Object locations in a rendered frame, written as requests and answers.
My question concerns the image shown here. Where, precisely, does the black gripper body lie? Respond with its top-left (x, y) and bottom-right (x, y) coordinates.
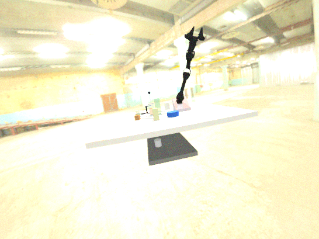
top-left (184, 34), bottom-right (205, 47)

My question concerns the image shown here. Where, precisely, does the grey cylinder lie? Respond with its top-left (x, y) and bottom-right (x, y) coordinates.
top-left (154, 138), bottom-right (162, 147)

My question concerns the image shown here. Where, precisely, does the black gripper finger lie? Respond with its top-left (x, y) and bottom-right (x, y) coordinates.
top-left (187, 27), bottom-right (195, 36)
top-left (198, 28), bottom-right (204, 37)

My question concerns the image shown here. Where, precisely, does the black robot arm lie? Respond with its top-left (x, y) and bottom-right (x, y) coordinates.
top-left (176, 45), bottom-right (195, 104)

